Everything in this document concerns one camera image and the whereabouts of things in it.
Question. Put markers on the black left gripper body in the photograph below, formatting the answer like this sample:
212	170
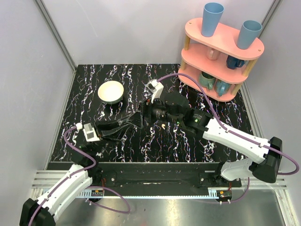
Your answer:
99	131

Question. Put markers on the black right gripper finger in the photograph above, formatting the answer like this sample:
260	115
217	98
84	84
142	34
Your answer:
137	114
137	122

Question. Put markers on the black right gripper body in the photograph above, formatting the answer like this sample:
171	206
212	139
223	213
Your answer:
156	110

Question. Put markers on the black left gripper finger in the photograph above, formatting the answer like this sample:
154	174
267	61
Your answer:
110	125
114	134

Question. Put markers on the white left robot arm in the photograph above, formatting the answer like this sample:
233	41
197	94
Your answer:
46	210

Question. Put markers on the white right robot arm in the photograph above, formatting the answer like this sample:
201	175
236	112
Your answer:
263	156

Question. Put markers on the cream and green bowl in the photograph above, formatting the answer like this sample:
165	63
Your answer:
111	92

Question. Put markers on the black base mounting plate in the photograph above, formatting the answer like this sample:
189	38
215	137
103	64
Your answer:
112	174

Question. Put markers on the green ceramic mug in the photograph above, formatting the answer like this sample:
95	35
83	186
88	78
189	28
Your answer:
206	80

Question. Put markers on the light blue mug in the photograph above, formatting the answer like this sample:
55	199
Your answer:
221	87

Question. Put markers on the pink three-tier shelf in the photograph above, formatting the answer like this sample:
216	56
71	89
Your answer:
194	60

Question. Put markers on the pink mug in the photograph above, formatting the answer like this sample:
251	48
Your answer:
212	54

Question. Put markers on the dark blue mug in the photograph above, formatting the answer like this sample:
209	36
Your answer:
233	63

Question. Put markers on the left blue plastic cup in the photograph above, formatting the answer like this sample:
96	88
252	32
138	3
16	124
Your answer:
211	16

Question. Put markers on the blue plastic cup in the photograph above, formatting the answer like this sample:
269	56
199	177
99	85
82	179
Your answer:
211	16
248	33

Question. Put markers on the right blue plastic cup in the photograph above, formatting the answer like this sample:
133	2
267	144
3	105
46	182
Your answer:
248	33

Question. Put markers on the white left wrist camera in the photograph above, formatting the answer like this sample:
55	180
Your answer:
89	132

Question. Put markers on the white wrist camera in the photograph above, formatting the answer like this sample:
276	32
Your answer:
89	132
155	88

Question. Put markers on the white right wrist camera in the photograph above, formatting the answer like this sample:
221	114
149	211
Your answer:
155	88

